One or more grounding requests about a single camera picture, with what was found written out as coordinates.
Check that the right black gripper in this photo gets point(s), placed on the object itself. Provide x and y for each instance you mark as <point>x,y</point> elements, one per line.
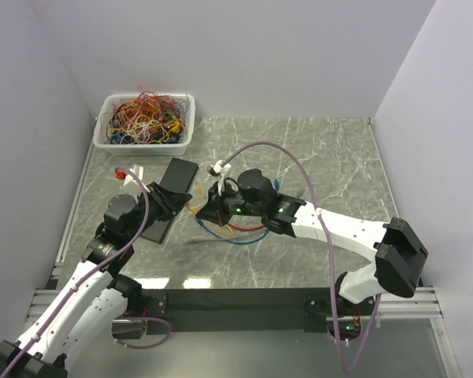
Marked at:
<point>214,210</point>

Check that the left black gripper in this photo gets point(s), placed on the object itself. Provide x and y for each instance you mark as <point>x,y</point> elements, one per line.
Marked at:
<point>169,202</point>

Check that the black TP-Link switch box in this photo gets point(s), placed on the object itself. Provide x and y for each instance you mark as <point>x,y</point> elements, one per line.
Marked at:
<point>157,231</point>

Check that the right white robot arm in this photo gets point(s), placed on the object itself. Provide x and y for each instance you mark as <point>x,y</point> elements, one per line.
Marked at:
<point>395,253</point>

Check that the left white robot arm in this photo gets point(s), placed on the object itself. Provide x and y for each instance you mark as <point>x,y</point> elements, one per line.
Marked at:
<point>96,293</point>

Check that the white plastic basket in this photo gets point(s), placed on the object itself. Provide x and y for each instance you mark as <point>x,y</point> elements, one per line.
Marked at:
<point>145,123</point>

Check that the black base crossbar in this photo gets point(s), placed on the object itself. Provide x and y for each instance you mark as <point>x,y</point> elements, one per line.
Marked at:
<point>235,310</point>

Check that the black Mercusys switch box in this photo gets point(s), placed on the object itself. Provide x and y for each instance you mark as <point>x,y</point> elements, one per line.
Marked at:
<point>179,175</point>

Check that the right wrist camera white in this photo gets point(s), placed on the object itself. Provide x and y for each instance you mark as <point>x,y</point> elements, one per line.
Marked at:
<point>220,170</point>

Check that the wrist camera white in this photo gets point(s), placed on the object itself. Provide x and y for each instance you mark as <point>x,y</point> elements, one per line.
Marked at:
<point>132,175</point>
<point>220,170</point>

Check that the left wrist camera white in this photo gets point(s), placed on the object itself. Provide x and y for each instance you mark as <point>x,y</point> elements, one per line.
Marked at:
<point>132,175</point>

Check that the aluminium rail frame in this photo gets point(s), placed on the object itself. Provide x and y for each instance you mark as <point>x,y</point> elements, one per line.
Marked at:
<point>347,323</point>

